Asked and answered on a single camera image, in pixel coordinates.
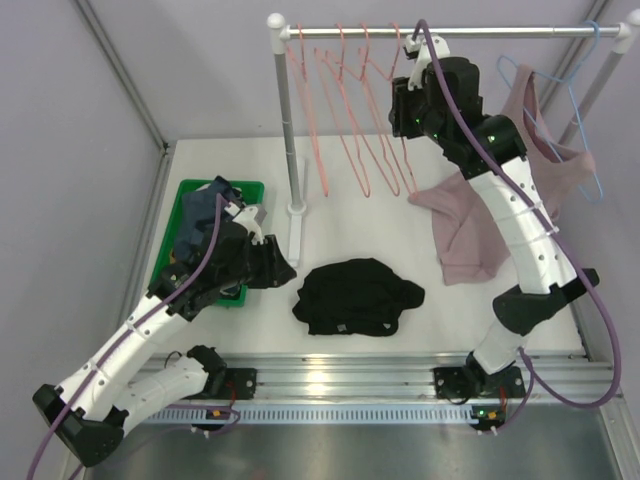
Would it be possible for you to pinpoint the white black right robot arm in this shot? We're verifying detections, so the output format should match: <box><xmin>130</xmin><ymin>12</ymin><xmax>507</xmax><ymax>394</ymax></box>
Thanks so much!
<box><xmin>389</xmin><ymin>57</ymin><xmax>599</xmax><ymax>400</ymax></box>

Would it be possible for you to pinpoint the pink wire hanger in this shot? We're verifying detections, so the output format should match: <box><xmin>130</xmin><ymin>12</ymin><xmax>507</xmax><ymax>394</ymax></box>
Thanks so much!
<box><xmin>313</xmin><ymin>30</ymin><xmax>372</xmax><ymax>198</ymax></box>
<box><xmin>362</xmin><ymin>22</ymin><xmax>417</xmax><ymax>196</ymax></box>
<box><xmin>287</xmin><ymin>24</ymin><xmax>329</xmax><ymax>197</ymax></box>
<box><xmin>336</xmin><ymin>23</ymin><xmax>401</xmax><ymax>198</ymax></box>

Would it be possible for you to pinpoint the blue grey garment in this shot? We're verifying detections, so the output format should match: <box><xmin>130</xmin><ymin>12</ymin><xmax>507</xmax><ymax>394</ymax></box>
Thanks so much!
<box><xmin>173</xmin><ymin>176</ymin><xmax>245</xmax><ymax>262</ymax></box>

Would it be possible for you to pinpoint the silver white clothes rack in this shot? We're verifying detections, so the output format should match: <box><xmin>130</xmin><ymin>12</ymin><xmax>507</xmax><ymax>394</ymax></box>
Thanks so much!
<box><xmin>267</xmin><ymin>2</ymin><xmax>639</xmax><ymax>267</ymax></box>

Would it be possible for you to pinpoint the white slotted cable duct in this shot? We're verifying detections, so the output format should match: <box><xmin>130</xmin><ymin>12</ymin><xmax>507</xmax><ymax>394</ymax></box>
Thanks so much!
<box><xmin>144</xmin><ymin>403</ymin><xmax>505</xmax><ymax>425</ymax></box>

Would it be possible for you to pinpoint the pink tank top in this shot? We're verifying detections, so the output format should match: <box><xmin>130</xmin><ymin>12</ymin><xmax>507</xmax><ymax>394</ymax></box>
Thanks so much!
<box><xmin>408</xmin><ymin>64</ymin><xmax>596</xmax><ymax>286</ymax></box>

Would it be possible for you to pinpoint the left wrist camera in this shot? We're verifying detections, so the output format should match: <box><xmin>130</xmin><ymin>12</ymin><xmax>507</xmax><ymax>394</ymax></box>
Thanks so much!
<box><xmin>225</xmin><ymin>203</ymin><xmax>267</xmax><ymax>245</ymax></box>

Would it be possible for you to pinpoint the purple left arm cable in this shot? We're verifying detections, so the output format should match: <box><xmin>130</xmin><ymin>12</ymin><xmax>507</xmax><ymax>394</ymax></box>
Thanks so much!
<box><xmin>24</xmin><ymin>193</ymin><xmax>241</xmax><ymax>480</ymax></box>

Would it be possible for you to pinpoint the aluminium mounting rail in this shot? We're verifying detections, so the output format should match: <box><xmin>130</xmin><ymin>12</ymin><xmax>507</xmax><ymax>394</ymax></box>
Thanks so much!
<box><xmin>129</xmin><ymin>352</ymin><xmax>621</xmax><ymax>401</ymax></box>

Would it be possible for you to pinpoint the black tank top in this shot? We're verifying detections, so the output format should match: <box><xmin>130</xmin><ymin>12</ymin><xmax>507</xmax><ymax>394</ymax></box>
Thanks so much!
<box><xmin>292</xmin><ymin>258</ymin><xmax>425</xmax><ymax>337</ymax></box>

